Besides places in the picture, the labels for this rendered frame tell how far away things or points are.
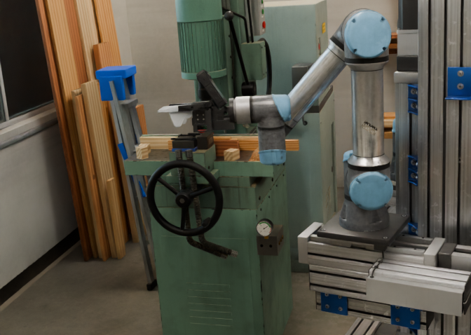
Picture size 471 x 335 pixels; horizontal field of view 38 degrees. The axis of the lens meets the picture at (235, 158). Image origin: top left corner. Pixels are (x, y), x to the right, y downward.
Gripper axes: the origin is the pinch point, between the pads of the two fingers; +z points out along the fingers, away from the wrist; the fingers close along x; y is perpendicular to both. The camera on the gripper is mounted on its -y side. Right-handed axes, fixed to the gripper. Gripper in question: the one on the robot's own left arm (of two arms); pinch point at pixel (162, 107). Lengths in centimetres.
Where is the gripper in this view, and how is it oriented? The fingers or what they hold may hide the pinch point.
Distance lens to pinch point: 192.5
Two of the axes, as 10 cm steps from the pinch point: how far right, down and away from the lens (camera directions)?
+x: 0.7, -1.3, 9.9
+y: 0.6, 9.9, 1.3
